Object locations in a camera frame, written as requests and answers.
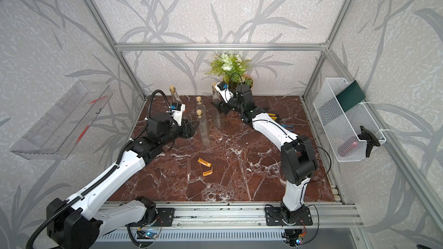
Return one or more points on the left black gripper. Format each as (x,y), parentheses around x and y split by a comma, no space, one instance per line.
(188,132)

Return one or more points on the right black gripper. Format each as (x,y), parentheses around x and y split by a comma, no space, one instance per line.
(221,106)

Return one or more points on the tall slim glass bottle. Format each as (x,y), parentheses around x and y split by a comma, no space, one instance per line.
(216,115)

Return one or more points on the short glass bottle gold label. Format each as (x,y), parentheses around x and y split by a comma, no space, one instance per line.
(200,106)

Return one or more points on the peeled white label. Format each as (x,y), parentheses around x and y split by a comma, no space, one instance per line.
(204,163)

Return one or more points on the peeled gold label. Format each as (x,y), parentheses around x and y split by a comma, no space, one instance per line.
(207,173)

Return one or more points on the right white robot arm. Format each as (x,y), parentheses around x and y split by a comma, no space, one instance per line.
(298,159)

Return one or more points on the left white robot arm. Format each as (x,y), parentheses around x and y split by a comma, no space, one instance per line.
(77,222)

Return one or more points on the glass bottle with red label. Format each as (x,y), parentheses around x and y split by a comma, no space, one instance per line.
(175,96)

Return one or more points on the black spray bottle trigger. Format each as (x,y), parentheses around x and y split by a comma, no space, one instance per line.
(370,138)

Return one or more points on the pink flower pot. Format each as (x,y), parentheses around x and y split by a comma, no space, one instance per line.
(247,80)

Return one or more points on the yellow gardening glove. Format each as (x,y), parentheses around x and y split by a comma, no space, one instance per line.
(273,116)

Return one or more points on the green artificial plant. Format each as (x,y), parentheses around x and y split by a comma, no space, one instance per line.
(231,67)

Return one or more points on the blue hand rake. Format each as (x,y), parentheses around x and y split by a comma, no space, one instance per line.
(289,127)

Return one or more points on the dark green card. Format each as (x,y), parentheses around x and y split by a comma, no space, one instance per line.
(351,96)

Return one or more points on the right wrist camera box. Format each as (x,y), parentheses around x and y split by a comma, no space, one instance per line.
(224,91)

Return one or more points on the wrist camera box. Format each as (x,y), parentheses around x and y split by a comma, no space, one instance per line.
(224,91)
(176,111)

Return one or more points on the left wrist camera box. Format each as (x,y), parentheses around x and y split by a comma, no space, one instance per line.
(176,111)

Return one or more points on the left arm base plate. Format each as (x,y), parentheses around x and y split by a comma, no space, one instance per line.
(165,217)

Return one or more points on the clear plastic wall shelf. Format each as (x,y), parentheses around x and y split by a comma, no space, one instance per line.
(55,135)

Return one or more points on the white mesh wall basket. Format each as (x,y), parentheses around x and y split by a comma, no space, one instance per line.
(342,128)

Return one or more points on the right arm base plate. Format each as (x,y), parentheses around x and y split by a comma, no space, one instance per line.
(281,216)

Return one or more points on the aluminium front rail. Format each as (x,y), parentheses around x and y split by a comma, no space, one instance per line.
(255,215)

